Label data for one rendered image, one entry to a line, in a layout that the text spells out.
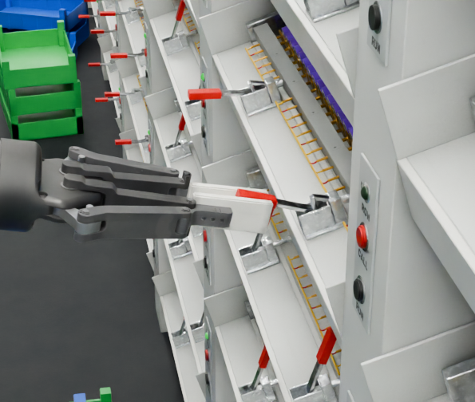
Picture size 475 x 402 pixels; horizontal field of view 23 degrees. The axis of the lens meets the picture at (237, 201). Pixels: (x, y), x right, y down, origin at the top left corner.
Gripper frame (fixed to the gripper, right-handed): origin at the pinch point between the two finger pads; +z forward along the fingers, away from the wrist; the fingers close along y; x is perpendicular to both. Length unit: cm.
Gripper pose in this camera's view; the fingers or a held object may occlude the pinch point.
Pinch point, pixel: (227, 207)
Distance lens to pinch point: 100.2
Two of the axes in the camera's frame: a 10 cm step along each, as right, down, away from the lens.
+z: 9.6, 1.0, 2.6
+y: 1.8, 4.7, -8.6
